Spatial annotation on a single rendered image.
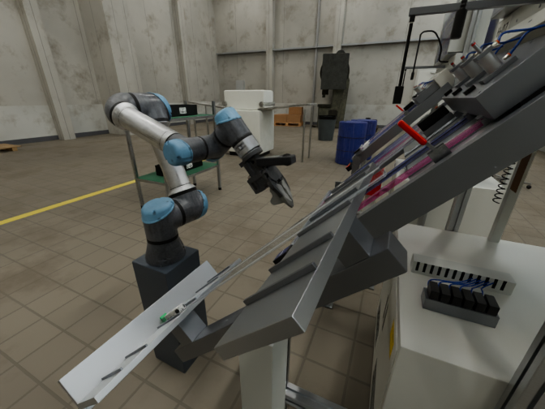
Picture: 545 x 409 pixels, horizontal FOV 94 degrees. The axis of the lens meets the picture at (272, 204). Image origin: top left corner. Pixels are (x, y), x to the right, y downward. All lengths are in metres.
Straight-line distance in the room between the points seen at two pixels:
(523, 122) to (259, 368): 0.53
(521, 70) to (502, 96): 0.04
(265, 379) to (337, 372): 0.96
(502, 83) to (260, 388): 0.60
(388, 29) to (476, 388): 11.77
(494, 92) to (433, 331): 0.54
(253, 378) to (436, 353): 0.44
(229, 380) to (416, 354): 0.86
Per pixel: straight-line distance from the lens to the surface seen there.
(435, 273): 0.97
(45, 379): 1.67
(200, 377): 1.39
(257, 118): 5.09
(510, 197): 1.28
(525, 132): 0.53
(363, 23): 12.26
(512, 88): 0.56
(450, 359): 0.76
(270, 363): 0.43
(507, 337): 0.88
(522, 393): 0.74
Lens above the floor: 1.14
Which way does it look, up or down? 23 degrees down
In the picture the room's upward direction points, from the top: 1 degrees clockwise
